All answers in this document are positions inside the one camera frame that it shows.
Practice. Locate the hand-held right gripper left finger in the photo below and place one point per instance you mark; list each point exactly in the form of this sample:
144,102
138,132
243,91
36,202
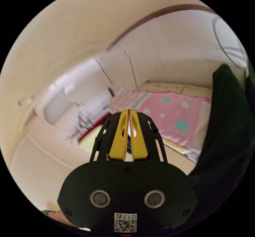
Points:
119,143

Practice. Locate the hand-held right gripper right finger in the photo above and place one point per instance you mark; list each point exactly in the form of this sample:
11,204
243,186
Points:
138,143

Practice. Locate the black pants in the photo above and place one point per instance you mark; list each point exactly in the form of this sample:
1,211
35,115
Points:
223,141

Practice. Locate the person's right hand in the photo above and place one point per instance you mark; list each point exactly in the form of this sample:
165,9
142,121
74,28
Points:
59,218

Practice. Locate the bed with pink dotted sheet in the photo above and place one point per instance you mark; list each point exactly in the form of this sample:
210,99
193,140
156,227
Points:
175,117

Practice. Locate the white cupboard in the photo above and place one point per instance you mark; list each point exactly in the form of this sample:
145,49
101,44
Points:
159,51

